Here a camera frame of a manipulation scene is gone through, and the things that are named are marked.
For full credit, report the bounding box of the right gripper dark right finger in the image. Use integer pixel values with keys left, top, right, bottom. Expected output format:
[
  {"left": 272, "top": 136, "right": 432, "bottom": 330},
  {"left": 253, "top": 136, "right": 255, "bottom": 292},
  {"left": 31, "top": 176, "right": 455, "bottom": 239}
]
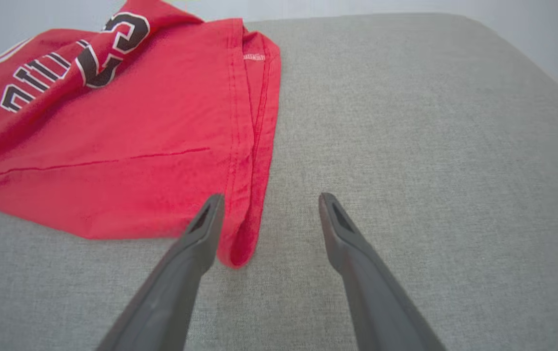
[{"left": 319, "top": 193, "right": 448, "bottom": 351}]

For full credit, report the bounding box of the red garment with striped trim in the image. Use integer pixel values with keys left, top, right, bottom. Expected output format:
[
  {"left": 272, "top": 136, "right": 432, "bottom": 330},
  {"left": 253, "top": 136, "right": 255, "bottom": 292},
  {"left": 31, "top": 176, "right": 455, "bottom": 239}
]
[{"left": 0, "top": 0, "right": 282, "bottom": 269}]

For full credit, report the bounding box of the grey fabric sofa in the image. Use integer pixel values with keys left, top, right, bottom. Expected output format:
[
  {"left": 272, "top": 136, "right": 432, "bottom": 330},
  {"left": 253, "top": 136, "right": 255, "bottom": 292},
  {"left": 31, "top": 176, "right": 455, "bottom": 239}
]
[{"left": 0, "top": 13, "right": 558, "bottom": 351}]

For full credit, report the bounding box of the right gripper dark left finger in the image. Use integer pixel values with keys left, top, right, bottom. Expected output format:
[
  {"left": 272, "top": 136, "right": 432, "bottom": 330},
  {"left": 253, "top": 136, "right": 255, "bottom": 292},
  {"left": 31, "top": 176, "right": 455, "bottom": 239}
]
[{"left": 96, "top": 194, "right": 225, "bottom": 351}]

